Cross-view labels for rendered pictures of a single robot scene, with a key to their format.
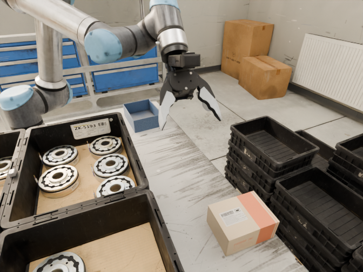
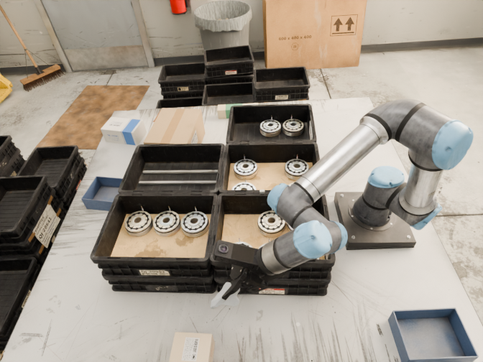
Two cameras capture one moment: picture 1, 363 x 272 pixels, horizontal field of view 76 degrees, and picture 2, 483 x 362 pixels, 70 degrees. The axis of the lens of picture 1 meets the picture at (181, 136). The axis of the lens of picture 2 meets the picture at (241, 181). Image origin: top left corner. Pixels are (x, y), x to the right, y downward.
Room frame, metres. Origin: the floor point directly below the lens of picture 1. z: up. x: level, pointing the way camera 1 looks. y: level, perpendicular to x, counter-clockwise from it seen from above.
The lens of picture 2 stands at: (0.78, -0.40, 1.88)
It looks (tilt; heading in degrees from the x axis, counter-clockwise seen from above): 45 degrees down; 119
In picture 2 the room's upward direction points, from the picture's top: 5 degrees counter-clockwise
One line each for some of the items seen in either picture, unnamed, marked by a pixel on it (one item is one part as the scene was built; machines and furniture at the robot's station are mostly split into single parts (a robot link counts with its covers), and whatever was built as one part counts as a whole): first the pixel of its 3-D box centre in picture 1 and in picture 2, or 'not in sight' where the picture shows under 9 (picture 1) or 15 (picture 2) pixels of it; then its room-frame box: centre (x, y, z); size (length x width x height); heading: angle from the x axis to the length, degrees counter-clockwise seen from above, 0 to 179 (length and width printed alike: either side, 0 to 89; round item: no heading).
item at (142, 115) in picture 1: (142, 114); (430, 337); (1.07, 0.21, 0.74); 0.20 x 0.15 x 0.07; 26
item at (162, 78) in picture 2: not in sight; (186, 89); (-0.94, 1.85, 0.31); 0.40 x 0.30 x 0.34; 26
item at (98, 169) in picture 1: (111, 164); not in sight; (0.53, 0.21, 0.86); 0.10 x 0.10 x 0.01
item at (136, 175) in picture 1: (83, 169); (271, 235); (0.50, 0.28, 0.87); 0.40 x 0.30 x 0.11; 22
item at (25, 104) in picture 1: (21, 104); (384, 186); (0.82, 0.63, 0.91); 0.13 x 0.12 x 0.14; 152
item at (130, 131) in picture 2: not in sight; (123, 131); (-0.56, 0.72, 0.75); 0.20 x 0.12 x 0.09; 11
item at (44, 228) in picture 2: not in sight; (47, 224); (-0.81, 0.18, 0.41); 0.31 x 0.02 x 0.16; 115
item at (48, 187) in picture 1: (58, 177); (271, 221); (0.48, 0.35, 0.86); 0.10 x 0.10 x 0.01
